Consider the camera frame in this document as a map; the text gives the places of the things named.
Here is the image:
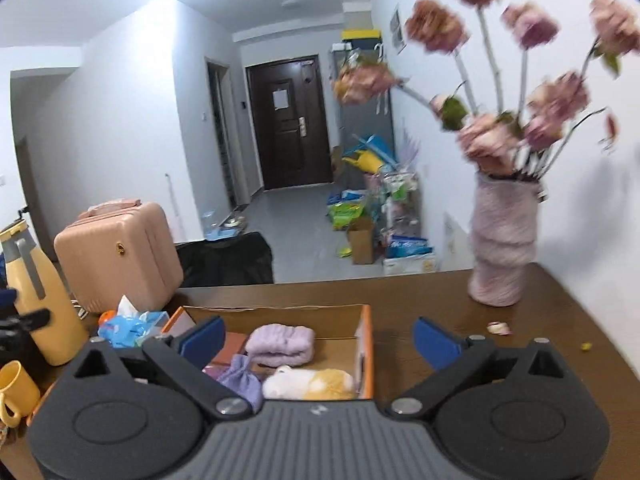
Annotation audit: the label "purple knit pouch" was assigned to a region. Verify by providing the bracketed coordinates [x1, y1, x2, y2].
[215, 353, 264, 413]

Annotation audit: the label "red cardboard box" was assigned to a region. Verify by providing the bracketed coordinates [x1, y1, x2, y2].
[160, 303, 375, 401]

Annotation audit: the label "storage cart with bottles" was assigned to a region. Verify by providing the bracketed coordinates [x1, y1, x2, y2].
[377, 167, 431, 261]

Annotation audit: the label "white wall panel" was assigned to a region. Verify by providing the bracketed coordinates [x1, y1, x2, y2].
[444, 211, 475, 272]

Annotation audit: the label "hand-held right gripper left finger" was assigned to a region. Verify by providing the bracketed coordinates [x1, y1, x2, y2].
[60, 315, 253, 422]

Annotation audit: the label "black fabric bag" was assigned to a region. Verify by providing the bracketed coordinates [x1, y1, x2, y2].
[175, 231, 275, 288]

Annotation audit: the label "wall picture frame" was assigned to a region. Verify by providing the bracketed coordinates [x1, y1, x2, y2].
[389, 5, 407, 56]

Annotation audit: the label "pink towel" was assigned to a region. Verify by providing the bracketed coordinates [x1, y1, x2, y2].
[244, 323, 316, 368]

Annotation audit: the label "grey fridge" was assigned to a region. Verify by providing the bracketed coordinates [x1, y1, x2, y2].
[327, 42, 396, 171]

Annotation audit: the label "pet feeder bowls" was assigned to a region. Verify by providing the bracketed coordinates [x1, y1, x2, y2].
[202, 210, 248, 242]

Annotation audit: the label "pink suitcase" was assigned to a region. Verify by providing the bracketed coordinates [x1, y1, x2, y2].
[53, 197, 185, 315]

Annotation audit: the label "yellow thermos jug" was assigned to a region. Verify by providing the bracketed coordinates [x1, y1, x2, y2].
[0, 220, 90, 367]

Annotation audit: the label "white box with blue packs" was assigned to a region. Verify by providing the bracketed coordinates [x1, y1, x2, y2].
[384, 235, 437, 276]

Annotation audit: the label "dark brown door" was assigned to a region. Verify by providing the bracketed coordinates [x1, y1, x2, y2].
[245, 55, 335, 191]

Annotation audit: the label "blue tissue pack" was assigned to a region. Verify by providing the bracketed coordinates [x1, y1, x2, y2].
[97, 295, 171, 350]

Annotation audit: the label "yellow plush toy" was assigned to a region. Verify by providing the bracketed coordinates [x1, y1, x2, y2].
[305, 367, 357, 401]

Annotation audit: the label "green bag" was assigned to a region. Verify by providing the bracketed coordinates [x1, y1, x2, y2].
[330, 200, 368, 231]

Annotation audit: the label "dried pink flower bunch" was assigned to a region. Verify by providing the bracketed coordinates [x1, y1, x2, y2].
[334, 0, 640, 181]

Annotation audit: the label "pink ribbed vase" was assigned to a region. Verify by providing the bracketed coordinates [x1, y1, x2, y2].
[467, 170, 543, 307]

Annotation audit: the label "brown cardboard box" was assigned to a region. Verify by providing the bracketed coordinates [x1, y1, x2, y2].
[346, 217, 376, 265]

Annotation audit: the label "yellow box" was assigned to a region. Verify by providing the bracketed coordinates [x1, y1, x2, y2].
[341, 27, 383, 48]

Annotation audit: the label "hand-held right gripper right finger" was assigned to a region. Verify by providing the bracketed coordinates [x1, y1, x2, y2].
[385, 316, 583, 421]

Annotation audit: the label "yellow mug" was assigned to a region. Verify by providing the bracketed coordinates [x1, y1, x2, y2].
[0, 360, 42, 428]

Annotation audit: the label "white plush bear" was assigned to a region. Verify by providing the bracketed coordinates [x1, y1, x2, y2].
[261, 365, 326, 401]

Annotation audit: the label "grey sliding door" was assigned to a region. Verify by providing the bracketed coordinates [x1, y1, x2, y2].
[206, 59, 242, 207]

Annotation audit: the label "blue plastic item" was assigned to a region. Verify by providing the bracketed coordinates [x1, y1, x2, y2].
[352, 134, 396, 161]

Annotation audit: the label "purple dried grass bunch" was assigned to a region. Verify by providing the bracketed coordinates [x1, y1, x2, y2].
[399, 127, 426, 171]

